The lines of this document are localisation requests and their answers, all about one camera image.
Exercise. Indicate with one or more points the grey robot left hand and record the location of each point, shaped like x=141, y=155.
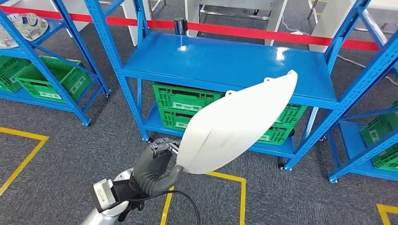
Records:
x=149, y=174

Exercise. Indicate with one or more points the white curved plastic part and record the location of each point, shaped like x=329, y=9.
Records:
x=233, y=124

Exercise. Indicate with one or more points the blue metal shelf rack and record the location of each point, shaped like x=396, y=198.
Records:
x=351, y=139
x=49, y=77
x=217, y=62

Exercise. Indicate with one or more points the white table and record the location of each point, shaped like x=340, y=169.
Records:
x=326, y=24
x=127, y=24
x=275, y=18

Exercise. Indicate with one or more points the red barrier belt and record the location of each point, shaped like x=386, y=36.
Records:
x=264, y=34
x=122, y=20

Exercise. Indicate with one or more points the grey wheel cover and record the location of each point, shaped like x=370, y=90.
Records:
x=6, y=42
x=29, y=26

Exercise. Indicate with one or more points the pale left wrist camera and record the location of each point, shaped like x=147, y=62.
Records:
x=104, y=195

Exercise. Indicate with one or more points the black barrier post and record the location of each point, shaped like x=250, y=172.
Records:
x=180, y=24

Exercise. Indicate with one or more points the steel tube frame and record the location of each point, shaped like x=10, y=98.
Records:
x=311, y=7

